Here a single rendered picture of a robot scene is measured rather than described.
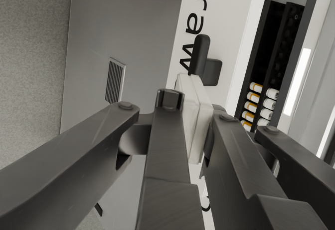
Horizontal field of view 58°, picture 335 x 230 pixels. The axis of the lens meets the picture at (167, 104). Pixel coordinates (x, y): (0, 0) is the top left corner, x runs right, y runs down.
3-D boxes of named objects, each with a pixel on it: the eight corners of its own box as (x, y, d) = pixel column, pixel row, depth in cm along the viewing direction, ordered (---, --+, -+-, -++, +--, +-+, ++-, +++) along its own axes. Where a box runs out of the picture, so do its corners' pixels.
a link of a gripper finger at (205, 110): (198, 104, 14) (214, 107, 14) (189, 73, 20) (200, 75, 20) (185, 163, 14) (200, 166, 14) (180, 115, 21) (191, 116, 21)
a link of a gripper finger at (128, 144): (174, 164, 13) (102, 153, 12) (173, 121, 17) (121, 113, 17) (180, 131, 12) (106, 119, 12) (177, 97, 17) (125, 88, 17)
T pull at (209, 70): (180, 104, 32) (188, 109, 31) (194, 32, 30) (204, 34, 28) (205, 103, 34) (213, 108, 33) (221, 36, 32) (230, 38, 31)
